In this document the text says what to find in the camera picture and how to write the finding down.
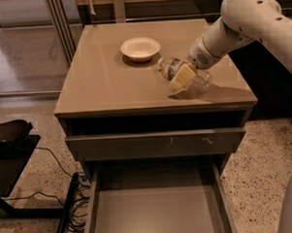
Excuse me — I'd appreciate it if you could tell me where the white paper bowl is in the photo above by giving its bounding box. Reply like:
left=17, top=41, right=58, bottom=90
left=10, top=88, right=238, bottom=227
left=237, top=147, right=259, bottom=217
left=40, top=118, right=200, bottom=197
left=120, top=37, right=160, bottom=62

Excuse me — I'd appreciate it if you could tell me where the metal rail frame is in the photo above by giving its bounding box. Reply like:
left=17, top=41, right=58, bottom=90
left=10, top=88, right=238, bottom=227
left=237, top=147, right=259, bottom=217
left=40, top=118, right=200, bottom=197
left=45, top=0, right=222, bottom=62

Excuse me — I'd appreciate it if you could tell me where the black cable on floor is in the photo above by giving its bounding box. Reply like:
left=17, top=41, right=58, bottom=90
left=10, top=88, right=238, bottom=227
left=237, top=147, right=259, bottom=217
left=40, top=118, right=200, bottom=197
left=1, top=144, right=94, bottom=233

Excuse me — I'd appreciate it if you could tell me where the black side stand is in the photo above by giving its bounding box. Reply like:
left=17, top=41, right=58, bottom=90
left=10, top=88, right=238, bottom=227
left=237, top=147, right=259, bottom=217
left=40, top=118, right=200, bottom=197
left=0, top=120, right=77, bottom=233

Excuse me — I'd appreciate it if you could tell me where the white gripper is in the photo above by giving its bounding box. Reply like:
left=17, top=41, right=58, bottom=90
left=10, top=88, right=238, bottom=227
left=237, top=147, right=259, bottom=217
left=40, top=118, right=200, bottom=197
left=168, top=35, right=221, bottom=92

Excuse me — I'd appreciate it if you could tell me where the clear plastic water bottle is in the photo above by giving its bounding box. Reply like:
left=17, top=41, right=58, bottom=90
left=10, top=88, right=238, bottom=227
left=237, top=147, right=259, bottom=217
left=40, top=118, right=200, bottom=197
left=158, top=58, right=212, bottom=94

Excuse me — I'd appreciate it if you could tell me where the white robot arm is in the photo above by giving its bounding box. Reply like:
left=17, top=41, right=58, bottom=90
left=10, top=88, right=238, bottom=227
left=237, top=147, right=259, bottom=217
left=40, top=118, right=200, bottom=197
left=189, top=0, right=292, bottom=233

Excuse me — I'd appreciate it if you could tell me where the black power strip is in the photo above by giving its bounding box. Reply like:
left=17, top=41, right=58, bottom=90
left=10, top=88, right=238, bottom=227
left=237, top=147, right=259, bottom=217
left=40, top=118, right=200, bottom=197
left=70, top=172, right=88, bottom=189

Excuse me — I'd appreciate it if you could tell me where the brown drawer cabinet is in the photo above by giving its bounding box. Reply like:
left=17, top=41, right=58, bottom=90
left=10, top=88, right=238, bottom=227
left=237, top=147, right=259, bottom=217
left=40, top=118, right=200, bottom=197
left=49, top=16, right=265, bottom=233

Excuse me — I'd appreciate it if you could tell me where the open middle drawer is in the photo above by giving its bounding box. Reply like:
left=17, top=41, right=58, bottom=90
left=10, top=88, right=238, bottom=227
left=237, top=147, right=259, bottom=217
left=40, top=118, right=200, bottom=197
left=85, top=162, right=238, bottom=233

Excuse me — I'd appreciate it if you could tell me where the top drawer front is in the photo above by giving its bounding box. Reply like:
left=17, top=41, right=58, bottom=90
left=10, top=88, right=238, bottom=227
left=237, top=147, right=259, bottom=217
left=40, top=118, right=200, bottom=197
left=65, top=127, right=245, bottom=162

